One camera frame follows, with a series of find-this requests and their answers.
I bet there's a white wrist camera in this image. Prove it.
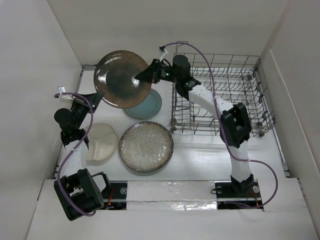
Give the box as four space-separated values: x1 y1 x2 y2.
55 86 73 101
158 45 168 62

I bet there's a brown glazed round plate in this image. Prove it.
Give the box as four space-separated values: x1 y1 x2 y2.
93 50 152 109

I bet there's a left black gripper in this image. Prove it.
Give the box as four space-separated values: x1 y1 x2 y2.
70 91 105 128

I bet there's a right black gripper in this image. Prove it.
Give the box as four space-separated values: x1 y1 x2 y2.
134 59 179 85

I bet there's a blue-grey round plate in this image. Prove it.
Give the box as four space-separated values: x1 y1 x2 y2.
124 89 162 120

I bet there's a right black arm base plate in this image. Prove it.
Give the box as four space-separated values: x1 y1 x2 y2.
210 181 263 210

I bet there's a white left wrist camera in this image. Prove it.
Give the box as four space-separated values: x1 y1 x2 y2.
55 86 73 101

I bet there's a grey wire dish rack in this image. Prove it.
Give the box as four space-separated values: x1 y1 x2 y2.
170 43 276 137

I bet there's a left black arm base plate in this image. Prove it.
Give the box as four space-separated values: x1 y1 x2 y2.
102 181 128 210

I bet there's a cream divided plate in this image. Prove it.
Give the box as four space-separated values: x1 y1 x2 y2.
86 123 119 162

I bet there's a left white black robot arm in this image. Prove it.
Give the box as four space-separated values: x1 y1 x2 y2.
54 88 112 221

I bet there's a speckled white dark-rimmed plate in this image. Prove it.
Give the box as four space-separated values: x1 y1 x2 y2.
118 121 174 174

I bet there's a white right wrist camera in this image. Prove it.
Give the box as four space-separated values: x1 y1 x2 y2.
158 45 168 62

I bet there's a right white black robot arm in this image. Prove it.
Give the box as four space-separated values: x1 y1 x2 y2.
134 55 254 197

